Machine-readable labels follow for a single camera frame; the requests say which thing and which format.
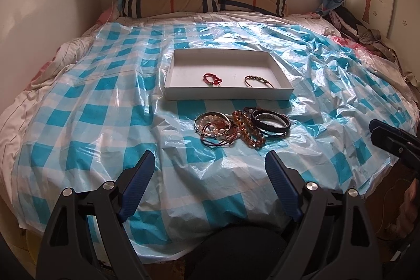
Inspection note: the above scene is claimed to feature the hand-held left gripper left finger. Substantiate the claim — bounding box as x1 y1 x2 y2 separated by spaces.
35 150 156 280

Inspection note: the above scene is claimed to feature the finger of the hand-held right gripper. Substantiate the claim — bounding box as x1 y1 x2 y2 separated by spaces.
368 119 420 171

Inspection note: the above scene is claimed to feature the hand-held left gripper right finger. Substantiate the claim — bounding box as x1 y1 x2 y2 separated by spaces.
265 150 384 280

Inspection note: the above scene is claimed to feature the black leather bracelet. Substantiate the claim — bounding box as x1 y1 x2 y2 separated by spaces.
251 109 292 137

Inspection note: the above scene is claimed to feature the amber bead bracelet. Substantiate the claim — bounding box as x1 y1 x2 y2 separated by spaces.
232 109 267 150

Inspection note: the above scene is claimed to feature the silver bangle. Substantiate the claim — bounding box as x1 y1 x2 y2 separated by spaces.
194 113 232 137

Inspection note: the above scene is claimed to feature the thin red cord bracelet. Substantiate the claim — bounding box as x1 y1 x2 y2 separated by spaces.
199 123 239 148

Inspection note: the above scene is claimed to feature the white shallow cardboard tray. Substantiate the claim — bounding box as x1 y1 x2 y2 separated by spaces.
163 49 294 101

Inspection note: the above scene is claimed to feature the person's right hand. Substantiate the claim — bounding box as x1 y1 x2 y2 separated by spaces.
403 182 420 231

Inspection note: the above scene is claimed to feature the blue checked plastic sheet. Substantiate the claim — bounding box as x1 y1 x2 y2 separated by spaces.
13 21 411 256

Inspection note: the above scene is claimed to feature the pile of clothes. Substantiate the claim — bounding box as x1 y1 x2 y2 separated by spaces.
328 6 420 88

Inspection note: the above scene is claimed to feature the pink cloth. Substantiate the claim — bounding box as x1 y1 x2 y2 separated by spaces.
98 7 120 25

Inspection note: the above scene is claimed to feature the pearl bead bracelet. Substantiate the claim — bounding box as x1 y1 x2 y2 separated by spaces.
203 114 231 131

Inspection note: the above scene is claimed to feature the brown cord bracelet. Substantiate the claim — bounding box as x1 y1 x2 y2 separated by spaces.
244 75 274 89

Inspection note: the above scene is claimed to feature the red beaded cord bracelet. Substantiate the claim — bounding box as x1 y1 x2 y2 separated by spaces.
203 72 224 86

